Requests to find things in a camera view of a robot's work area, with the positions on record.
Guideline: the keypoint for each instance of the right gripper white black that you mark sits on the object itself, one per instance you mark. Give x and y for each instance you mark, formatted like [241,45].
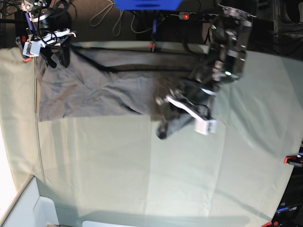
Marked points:
[55,39]

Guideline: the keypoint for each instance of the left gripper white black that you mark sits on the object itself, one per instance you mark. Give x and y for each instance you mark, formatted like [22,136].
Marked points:
[179,108]

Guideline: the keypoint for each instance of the grey t-shirt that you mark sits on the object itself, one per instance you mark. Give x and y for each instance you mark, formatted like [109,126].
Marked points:
[109,83]

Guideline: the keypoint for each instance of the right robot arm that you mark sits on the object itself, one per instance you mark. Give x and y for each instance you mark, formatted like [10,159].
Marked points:
[49,30]

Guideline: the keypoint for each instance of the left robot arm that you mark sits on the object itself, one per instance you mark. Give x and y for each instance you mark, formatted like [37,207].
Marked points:
[226,57]

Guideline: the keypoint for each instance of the red black clamp left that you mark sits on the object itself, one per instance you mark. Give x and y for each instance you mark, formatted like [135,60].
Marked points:
[25,32]

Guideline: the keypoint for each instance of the red black clamp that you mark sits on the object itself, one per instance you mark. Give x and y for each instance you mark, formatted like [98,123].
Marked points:
[25,32]
[295,160]

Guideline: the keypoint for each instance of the green table cloth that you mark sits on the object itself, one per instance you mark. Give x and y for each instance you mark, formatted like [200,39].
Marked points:
[114,169]

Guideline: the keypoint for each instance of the red blue clamp centre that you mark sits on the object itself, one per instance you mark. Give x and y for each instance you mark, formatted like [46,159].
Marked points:
[153,36]

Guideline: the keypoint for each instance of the black power strip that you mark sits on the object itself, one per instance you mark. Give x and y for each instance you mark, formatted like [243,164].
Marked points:
[203,17]

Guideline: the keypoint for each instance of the red black clamp right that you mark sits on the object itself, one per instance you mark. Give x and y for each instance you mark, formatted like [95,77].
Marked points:
[295,160]

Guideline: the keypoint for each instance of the white storage bin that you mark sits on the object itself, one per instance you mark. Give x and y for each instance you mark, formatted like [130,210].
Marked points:
[30,209]

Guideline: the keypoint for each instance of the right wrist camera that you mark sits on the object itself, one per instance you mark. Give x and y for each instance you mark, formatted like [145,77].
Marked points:
[31,49]

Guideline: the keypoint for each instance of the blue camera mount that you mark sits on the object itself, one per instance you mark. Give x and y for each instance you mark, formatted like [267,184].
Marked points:
[147,4]

